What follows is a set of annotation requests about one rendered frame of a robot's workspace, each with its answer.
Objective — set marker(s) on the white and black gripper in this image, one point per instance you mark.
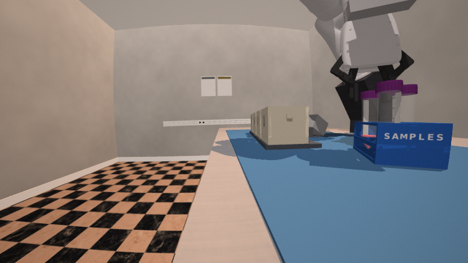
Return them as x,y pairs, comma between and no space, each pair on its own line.
368,45

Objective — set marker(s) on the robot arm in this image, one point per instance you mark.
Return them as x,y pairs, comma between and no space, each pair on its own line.
333,14

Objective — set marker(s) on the blue bench mat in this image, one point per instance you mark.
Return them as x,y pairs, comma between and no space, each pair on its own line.
333,205

